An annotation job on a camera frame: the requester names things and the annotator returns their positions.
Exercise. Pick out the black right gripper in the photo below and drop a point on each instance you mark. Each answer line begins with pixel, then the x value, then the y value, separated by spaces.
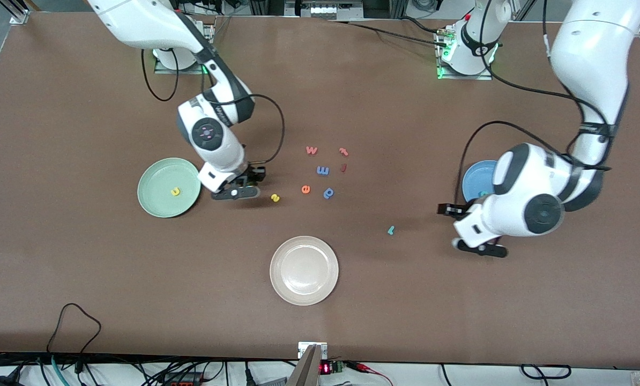
pixel 255 173

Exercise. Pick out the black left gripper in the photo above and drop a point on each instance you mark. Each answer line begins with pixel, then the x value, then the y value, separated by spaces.
pixel 451 209

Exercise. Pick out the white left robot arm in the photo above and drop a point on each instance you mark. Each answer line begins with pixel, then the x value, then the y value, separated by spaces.
pixel 593 53

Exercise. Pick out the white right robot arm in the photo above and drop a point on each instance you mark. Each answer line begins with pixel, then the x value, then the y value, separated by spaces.
pixel 148 21

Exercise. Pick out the blue plate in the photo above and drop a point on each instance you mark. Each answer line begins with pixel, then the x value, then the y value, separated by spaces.
pixel 475 179

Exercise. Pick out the blue foam letter p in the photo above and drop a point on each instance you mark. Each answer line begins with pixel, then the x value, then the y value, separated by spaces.
pixel 325 196

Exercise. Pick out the blue foam letter m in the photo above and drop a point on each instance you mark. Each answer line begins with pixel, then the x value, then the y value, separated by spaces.
pixel 322 170

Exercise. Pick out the green plate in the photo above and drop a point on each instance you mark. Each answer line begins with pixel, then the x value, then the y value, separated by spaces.
pixel 159 187

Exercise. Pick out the white plate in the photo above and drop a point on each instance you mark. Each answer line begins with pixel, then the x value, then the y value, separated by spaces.
pixel 304 271

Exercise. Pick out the red clip lead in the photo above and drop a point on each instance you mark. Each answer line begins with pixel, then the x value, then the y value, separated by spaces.
pixel 365 368

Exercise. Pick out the grey metal pole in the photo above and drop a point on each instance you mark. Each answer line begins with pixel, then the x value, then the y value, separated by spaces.
pixel 306 372

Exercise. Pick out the red LED display module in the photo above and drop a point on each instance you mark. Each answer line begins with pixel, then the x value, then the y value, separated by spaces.
pixel 325 369

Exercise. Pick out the white power strip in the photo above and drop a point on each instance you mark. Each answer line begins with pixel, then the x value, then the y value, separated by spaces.
pixel 322 9

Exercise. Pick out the red black power strip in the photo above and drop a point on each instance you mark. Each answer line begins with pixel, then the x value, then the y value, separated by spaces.
pixel 183 381

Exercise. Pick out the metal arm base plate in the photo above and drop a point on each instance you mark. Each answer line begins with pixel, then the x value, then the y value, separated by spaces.
pixel 162 68
pixel 481 76

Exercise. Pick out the small white mount box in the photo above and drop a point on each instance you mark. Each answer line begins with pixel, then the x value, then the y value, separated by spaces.
pixel 303 351

